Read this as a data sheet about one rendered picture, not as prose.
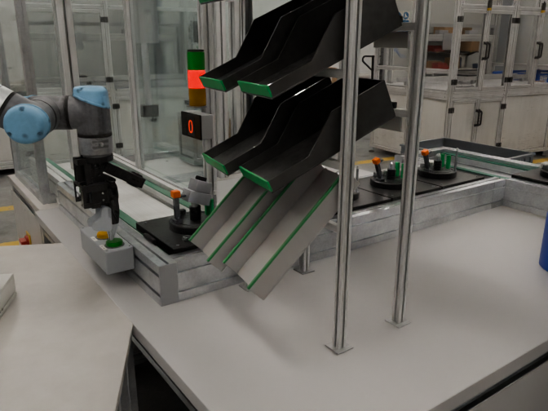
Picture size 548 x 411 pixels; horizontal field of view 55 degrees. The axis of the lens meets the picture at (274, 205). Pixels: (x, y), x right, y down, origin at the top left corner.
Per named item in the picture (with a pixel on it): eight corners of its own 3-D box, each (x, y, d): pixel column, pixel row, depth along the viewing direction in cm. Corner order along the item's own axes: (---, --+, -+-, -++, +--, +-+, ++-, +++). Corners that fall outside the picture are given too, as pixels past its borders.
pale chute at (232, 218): (222, 272, 107) (206, 261, 105) (202, 250, 119) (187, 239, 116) (309, 168, 109) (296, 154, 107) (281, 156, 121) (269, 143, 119)
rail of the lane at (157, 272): (161, 307, 120) (158, 262, 116) (59, 209, 189) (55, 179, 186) (183, 300, 123) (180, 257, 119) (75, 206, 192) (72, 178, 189)
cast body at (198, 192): (187, 201, 134) (194, 175, 133) (180, 198, 137) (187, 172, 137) (215, 207, 139) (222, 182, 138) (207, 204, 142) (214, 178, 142)
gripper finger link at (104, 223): (91, 243, 126) (87, 206, 123) (116, 238, 129) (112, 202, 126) (95, 247, 123) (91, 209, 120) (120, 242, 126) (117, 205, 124)
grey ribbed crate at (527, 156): (486, 205, 275) (492, 162, 269) (395, 181, 324) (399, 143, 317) (530, 192, 299) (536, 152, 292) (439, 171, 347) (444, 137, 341)
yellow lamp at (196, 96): (194, 107, 149) (193, 89, 147) (186, 104, 153) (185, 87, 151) (209, 105, 152) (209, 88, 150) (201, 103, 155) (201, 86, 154)
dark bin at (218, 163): (227, 176, 102) (211, 143, 99) (206, 163, 114) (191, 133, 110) (341, 108, 109) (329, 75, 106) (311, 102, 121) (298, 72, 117)
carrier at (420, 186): (392, 204, 165) (395, 165, 162) (340, 187, 184) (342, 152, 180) (441, 192, 179) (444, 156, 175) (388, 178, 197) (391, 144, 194)
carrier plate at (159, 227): (174, 257, 124) (173, 249, 123) (135, 229, 143) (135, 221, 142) (258, 236, 137) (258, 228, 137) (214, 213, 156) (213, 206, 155)
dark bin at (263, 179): (271, 193, 91) (254, 157, 87) (243, 177, 102) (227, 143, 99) (395, 117, 98) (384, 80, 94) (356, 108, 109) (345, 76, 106)
